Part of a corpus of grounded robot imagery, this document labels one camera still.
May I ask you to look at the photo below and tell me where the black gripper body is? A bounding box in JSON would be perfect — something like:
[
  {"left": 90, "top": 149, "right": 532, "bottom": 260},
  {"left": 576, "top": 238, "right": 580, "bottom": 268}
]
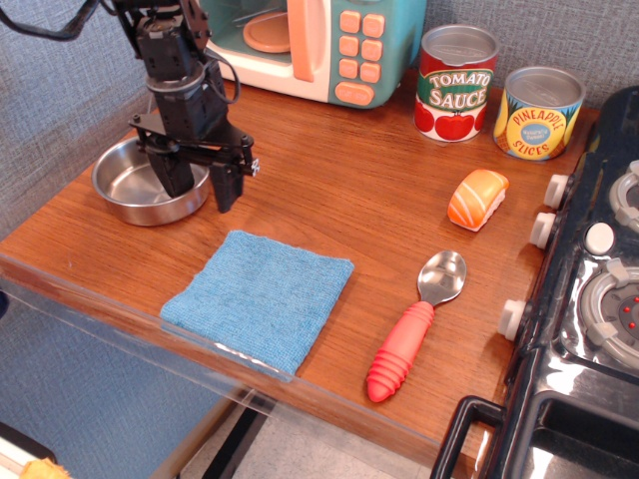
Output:
[{"left": 130, "top": 74, "right": 260, "bottom": 176}]

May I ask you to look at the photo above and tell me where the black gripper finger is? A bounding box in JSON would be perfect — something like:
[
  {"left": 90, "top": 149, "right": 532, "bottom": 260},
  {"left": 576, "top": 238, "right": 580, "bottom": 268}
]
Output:
[
  {"left": 209, "top": 164, "right": 244, "bottom": 214},
  {"left": 147, "top": 151, "right": 195, "bottom": 198}
]

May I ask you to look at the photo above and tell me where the stainless steel pot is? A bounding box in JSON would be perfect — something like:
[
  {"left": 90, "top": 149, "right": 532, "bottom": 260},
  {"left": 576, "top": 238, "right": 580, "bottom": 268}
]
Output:
[{"left": 92, "top": 138, "right": 210, "bottom": 227}]

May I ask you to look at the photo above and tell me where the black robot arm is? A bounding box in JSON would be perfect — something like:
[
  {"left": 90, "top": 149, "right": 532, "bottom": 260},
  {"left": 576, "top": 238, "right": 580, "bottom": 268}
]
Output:
[{"left": 112, "top": 1, "right": 259, "bottom": 213}]

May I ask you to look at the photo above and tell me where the blue towel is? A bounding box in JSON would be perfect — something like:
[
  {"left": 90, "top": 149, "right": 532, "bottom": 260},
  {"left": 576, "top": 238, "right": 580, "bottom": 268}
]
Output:
[{"left": 161, "top": 231, "right": 354, "bottom": 380}]

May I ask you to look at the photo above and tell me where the teal toy microwave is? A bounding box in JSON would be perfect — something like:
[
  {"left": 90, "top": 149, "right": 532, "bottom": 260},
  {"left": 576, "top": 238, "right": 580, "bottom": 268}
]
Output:
[{"left": 200, "top": 1, "right": 426, "bottom": 109}]

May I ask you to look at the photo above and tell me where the clear acrylic barrier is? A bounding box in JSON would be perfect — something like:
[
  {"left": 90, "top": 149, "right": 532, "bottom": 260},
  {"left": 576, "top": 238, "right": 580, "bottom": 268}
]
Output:
[{"left": 1, "top": 258, "right": 431, "bottom": 478}]

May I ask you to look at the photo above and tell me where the toy salmon sushi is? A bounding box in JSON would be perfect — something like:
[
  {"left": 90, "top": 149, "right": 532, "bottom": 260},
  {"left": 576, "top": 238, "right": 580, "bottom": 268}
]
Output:
[{"left": 447, "top": 170, "right": 510, "bottom": 232}]

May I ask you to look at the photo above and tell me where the tomato sauce can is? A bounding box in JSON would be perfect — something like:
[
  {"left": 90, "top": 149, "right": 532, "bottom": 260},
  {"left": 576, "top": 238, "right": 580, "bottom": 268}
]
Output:
[{"left": 413, "top": 24, "right": 500, "bottom": 143}]

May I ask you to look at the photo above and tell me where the pineapple slices can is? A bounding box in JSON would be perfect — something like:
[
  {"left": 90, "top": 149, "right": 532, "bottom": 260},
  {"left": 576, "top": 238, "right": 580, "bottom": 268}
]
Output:
[{"left": 493, "top": 66, "right": 586, "bottom": 162}]

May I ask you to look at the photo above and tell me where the black toy stove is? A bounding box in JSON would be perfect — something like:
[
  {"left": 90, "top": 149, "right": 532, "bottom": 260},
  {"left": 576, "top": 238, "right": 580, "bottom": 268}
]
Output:
[{"left": 431, "top": 87, "right": 638, "bottom": 478}]

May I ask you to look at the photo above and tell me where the black braided cable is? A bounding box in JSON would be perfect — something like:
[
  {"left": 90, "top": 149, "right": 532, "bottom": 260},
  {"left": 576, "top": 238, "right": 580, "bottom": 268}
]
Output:
[{"left": 0, "top": 0, "right": 101, "bottom": 42}]

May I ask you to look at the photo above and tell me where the spoon with red handle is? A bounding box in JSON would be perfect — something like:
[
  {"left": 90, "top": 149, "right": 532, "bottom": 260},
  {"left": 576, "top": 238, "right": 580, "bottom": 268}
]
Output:
[{"left": 366, "top": 250, "right": 467, "bottom": 402}]

